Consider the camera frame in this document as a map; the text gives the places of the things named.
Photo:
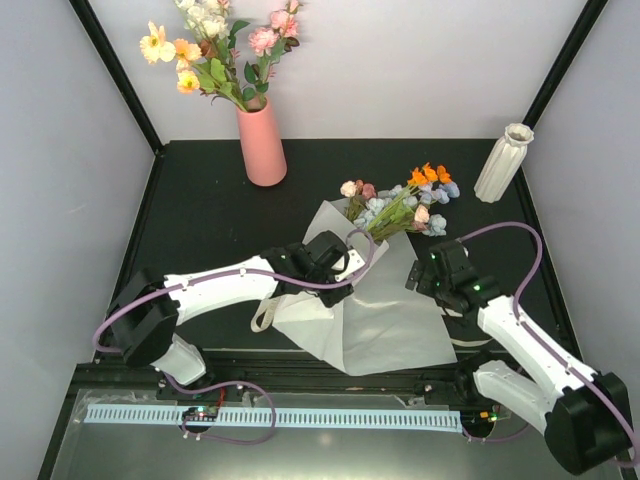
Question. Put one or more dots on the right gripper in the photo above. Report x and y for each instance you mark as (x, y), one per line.
(424, 283)

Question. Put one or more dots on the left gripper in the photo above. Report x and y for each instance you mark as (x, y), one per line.
(331, 298)

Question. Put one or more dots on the white wrapping paper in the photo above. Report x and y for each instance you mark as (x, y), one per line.
(381, 327)

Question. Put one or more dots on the cream ribbon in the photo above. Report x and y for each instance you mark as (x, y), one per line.
(264, 315)

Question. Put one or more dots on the mixed flower bouquet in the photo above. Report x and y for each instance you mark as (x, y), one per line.
(405, 208)

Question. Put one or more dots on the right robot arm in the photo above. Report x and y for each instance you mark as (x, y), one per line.
(583, 415)

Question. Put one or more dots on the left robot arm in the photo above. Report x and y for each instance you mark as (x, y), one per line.
(145, 315)

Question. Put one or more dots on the pink vase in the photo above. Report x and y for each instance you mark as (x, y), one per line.
(261, 146)

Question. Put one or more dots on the white ribbed vase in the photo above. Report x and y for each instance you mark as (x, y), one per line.
(503, 162)

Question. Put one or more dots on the flowers in pink vase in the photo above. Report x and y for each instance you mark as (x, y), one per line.
(208, 63)

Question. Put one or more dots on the right circuit board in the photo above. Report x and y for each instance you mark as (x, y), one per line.
(474, 417)

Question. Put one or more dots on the circuit board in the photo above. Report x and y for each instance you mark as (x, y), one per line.
(200, 414)
(474, 417)

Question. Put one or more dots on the left circuit board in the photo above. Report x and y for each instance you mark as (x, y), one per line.
(200, 414)

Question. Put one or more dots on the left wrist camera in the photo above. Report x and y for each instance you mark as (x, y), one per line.
(351, 267)

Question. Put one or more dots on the white slotted cable duct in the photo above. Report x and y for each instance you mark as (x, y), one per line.
(168, 415)

